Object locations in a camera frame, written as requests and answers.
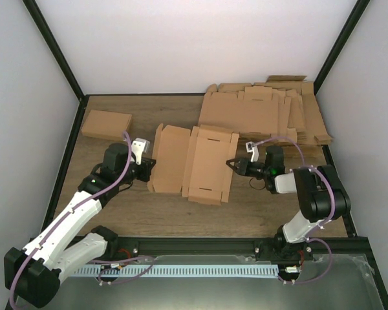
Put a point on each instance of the right black corner post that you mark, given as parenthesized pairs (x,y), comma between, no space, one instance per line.
(344,35)

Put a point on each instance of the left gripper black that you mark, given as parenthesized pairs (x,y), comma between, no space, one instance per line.
(149,164)

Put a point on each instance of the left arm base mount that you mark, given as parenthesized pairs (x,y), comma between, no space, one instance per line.
(113,251)

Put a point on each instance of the folded brown cardboard box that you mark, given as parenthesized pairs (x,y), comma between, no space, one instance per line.
(106,125)

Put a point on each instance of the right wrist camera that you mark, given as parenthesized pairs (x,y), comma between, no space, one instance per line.
(252,148)

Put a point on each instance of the stack of flat cardboard sheets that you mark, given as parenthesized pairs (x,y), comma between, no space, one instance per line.
(282,106)

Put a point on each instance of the black aluminium frame rail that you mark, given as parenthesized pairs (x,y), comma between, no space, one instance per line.
(194,247)

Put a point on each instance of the light blue slotted cable duct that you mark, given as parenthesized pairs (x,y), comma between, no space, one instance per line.
(180,271)

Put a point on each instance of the black corner post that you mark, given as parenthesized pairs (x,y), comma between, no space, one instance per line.
(44,29)
(344,35)

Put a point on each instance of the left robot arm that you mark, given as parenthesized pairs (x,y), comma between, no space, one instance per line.
(36,271)

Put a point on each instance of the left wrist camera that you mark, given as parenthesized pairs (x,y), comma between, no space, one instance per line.
(139,147)

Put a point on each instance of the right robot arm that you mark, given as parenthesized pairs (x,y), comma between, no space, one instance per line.
(321,195)

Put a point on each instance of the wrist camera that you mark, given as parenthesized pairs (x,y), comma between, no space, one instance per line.
(139,147)
(252,148)

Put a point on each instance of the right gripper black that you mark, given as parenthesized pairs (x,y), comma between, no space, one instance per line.
(243,169)

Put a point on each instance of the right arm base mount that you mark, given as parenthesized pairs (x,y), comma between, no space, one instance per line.
(278,251)

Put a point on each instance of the left black corner post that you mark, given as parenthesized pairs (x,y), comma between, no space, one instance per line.
(44,29)

